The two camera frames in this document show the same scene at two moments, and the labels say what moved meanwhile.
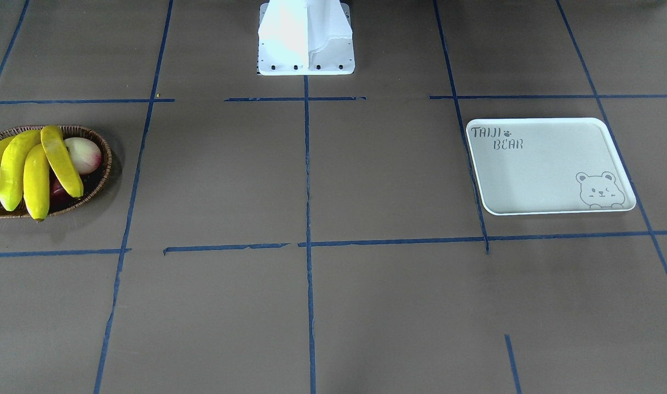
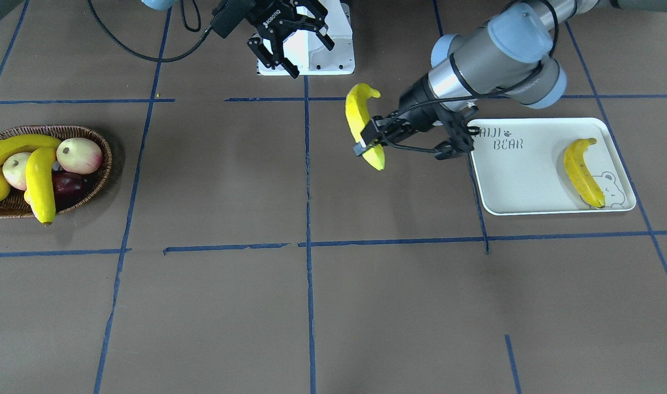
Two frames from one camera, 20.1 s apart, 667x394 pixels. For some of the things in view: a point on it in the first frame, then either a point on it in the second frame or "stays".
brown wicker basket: (91, 181) stays
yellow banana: (11, 177) → (40, 192)
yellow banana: (36, 181) → (358, 116)
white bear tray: (544, 166) stays
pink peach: (86, 156) stays
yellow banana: (53, 143) → (573, 157)
